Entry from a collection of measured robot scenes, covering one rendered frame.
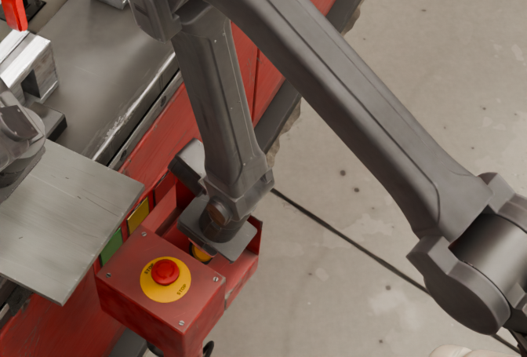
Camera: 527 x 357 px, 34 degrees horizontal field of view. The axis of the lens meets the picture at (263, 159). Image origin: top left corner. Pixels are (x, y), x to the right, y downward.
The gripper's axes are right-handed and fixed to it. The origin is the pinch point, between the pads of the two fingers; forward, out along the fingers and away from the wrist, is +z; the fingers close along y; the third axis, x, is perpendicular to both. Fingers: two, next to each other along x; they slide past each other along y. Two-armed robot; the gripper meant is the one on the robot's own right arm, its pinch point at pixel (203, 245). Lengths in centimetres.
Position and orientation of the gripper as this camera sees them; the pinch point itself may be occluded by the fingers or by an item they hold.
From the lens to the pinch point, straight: 131.9
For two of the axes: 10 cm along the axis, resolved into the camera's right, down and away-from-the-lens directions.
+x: -5.4, 6.7, -5.1
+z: -2.9, 4.2, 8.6
